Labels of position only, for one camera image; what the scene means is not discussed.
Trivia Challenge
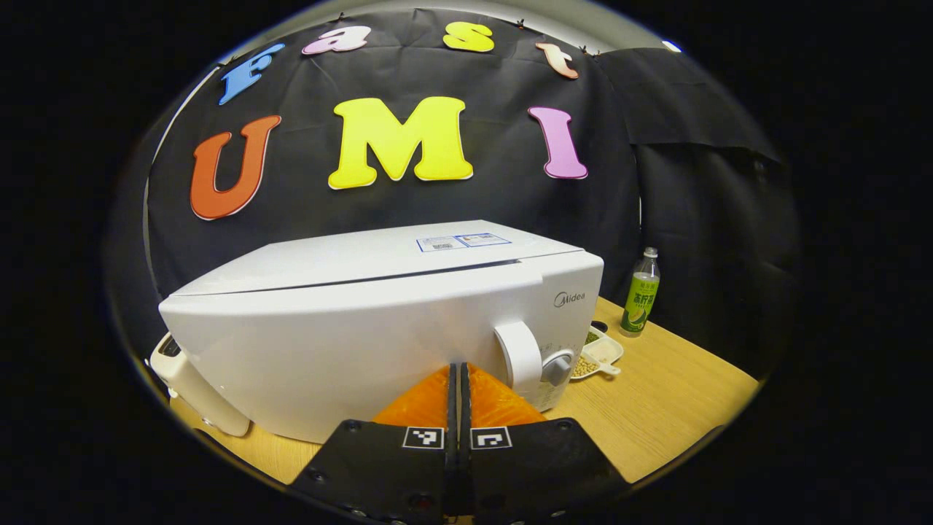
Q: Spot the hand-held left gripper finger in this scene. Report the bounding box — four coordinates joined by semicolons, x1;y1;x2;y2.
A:
458;362;629;524
290;362;458;524

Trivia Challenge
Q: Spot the white microwave oven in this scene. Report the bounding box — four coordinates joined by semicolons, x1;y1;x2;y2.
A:
158;219;606;444

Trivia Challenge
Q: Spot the white divided bean dish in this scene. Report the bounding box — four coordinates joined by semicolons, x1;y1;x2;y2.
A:
570;324;625;381

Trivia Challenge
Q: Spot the green drink bottle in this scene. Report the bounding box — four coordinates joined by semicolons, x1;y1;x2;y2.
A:
620;246;661;338

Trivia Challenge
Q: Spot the white toaster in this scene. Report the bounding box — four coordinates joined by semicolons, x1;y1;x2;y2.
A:
149;332;252;438

